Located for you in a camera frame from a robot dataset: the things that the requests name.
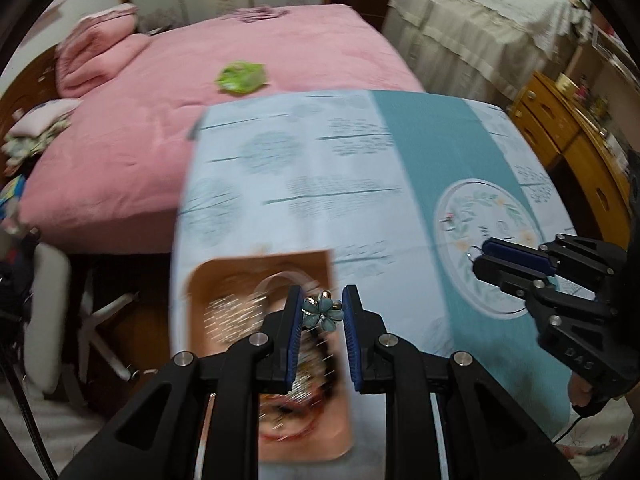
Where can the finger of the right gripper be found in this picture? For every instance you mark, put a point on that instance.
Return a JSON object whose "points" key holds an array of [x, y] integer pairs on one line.
{"points": [[510, 278], [529, 258]]}

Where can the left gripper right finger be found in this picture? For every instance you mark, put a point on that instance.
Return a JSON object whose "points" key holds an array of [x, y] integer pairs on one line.
{"points": [[383, 363]]}

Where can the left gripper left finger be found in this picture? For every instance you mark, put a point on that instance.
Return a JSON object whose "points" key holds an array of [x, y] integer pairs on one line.
{"points": [[263, 363]]}

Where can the gold rhinestone hair comb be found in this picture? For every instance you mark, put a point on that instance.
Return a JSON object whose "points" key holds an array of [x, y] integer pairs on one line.
{"points": [[230, 318]]}

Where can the orange cardboard box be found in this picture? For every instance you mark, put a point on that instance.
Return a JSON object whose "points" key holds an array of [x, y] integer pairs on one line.
{"points": [[289, 432]]}

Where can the blue flower brooch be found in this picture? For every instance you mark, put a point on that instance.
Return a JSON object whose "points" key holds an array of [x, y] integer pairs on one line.
{"points": [[322, 312]]}

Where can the right hand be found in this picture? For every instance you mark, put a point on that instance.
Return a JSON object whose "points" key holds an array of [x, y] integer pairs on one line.
{"points": [[579, 391]]}

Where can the printed teal white tablecloth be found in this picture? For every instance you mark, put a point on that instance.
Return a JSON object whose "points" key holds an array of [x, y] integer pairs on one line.
{"points": [[398, 187]]}

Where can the wooden drawer cabinet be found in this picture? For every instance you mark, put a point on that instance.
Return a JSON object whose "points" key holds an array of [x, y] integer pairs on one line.
{"points": [[592, 188]]}

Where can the white swivel chair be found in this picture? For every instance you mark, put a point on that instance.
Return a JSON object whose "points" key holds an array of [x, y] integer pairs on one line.
{"points": [[45, 332]]}

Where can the cream lace curtain cloth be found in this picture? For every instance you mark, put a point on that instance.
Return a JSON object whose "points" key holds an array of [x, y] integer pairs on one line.
{"points": [[485, 50]]}

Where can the green crumpled wrapper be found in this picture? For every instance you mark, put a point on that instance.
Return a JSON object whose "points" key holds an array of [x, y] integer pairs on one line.
{"points": [[241, 78]]}

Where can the floral pillow pile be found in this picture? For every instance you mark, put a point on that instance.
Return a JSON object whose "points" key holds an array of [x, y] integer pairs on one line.
{"points": [[35, 131]]}

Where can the folded pink blanket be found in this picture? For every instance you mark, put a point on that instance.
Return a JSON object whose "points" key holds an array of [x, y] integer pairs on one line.
{"points": [[98, 48]]}

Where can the wooden headboard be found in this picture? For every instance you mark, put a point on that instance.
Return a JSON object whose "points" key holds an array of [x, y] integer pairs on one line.
{"points": [[36, 84]]}

